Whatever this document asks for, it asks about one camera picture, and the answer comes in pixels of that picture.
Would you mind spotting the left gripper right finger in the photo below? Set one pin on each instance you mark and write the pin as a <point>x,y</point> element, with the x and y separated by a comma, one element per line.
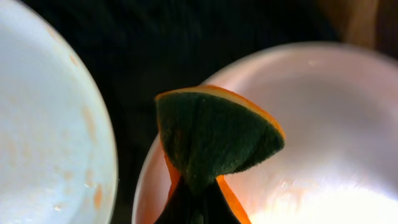
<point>215,207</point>

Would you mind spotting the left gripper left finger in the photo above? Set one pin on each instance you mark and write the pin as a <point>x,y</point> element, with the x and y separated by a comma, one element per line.
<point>178,209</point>

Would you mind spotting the green and orange sponge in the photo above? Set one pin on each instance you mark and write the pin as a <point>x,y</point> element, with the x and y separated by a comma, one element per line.
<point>207,132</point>

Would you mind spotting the white plate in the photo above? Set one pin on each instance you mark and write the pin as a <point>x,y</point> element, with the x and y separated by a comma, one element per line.
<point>58,152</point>

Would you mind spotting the round black tray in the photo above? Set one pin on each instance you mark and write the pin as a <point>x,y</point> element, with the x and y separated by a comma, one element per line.
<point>136,49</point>

